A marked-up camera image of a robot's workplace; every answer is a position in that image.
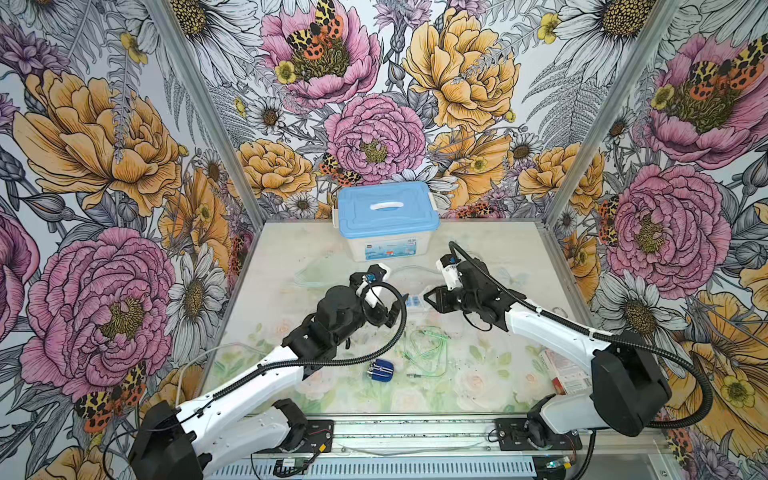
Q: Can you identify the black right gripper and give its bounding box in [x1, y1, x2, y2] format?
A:
[424, 286, 481, 313]

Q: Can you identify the blue electric shaver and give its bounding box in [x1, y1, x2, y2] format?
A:
[367, 359, 395, 383]

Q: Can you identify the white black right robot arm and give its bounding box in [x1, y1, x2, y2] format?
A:
[424, 254, 671, 437]

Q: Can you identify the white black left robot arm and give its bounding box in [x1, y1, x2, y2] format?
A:
[128, 264, 407, 479]

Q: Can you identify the white blue power strip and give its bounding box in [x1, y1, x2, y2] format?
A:
[405, 295, 431, 314]

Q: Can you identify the white blue-lid storage box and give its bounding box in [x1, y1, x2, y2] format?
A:
[333, 182, 440, 262]

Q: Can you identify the red white small packet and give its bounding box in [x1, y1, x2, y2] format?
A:
[539, 349, 592, 395]

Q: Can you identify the black left corrugated cable conduit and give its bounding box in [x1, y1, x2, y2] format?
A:
[206, 280, 409, 403]

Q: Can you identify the black corrugated cable conduit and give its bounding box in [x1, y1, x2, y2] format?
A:
[448, 241, 715, 430]
[206, 280, 409, 403]

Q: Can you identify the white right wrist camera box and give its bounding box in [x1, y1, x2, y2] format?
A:
[436, 253, 463, 291]

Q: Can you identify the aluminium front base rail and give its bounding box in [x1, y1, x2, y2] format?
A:
[201, 414, 681, 479]

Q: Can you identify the black right corrugated cable conduit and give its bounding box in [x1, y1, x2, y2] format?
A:
[448, 241, 715, 430]

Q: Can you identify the aluminium corner frame post right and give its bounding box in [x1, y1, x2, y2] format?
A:
[542, 0, 679, 226]

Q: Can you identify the aluminium corner frame post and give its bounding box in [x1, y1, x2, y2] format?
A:
[542, 0, 679, 226]
[147, 1, 265, 234]

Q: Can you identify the aluminium corner frame post left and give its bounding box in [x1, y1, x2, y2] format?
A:
[147, 1, 265, 234]

